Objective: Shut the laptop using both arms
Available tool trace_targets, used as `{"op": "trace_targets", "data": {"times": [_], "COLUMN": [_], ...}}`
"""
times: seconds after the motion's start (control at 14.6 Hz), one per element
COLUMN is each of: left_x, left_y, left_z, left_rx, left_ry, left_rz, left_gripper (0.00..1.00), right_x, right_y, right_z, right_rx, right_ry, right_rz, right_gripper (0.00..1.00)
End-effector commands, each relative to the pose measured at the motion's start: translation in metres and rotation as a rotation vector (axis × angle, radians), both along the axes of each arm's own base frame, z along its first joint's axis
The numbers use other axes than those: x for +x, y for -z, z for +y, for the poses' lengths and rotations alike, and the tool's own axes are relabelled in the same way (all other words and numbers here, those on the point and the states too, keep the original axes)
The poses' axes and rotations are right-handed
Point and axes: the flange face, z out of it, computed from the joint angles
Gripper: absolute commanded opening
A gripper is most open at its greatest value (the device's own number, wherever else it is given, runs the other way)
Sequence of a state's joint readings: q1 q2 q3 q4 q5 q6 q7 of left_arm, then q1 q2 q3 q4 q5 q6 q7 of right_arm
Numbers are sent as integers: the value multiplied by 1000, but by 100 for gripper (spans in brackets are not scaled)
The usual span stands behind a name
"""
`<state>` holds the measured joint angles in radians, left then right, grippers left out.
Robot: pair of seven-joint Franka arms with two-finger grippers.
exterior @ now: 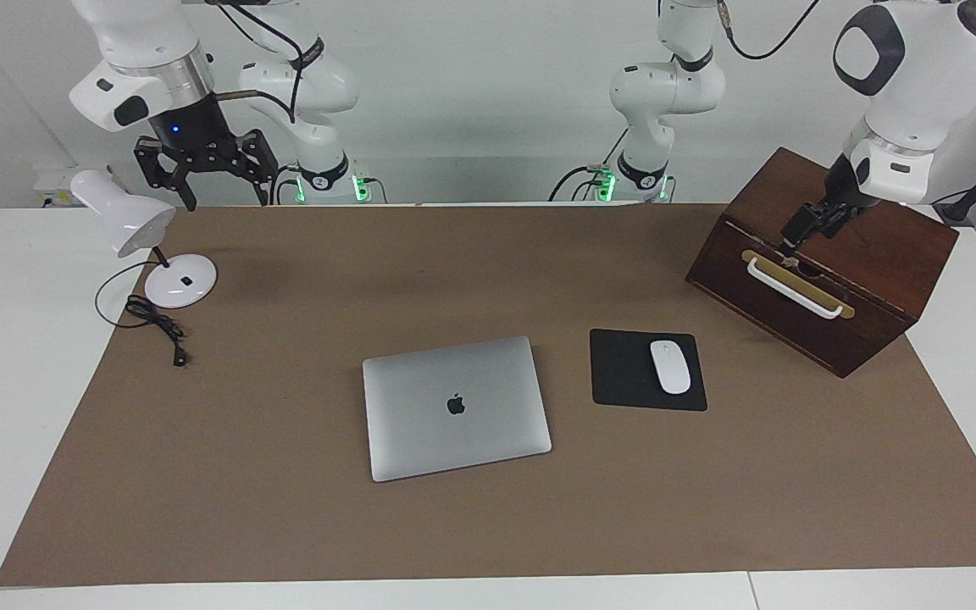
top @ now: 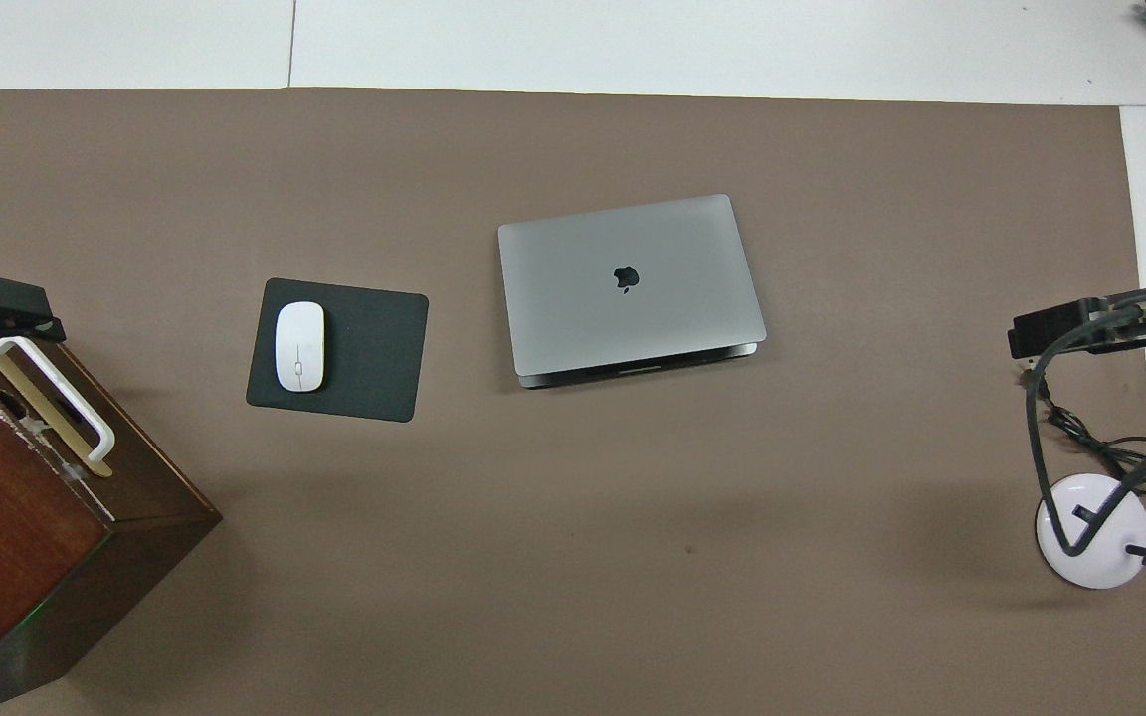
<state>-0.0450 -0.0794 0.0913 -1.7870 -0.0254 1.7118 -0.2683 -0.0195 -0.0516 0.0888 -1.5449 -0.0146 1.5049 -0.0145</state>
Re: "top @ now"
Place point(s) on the grey laptop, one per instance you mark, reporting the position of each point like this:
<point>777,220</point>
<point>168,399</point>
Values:
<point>633,318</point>

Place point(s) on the dark brown wooden box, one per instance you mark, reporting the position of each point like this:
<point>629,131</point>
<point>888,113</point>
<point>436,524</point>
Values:
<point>16,517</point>

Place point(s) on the white desk lamp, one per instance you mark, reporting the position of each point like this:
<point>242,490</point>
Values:
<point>1115,567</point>

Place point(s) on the brown table mat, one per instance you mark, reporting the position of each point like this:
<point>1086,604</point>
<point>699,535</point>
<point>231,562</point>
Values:
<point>235,179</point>

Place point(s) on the white computer mouse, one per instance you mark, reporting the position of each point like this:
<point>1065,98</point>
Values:
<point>299,343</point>

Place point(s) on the black mouse pad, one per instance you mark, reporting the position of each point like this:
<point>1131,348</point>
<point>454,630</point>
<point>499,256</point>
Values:
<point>374,338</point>

